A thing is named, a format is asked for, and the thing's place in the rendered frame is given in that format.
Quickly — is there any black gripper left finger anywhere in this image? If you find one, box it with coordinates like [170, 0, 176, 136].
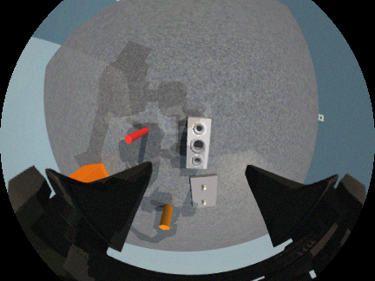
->
[45, 161, 153, 252]

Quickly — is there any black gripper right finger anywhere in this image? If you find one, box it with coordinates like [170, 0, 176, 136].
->
[246, 165, 339, 247]

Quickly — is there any orange cylinder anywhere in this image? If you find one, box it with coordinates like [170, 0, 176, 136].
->
[159, 204, 173, 230]

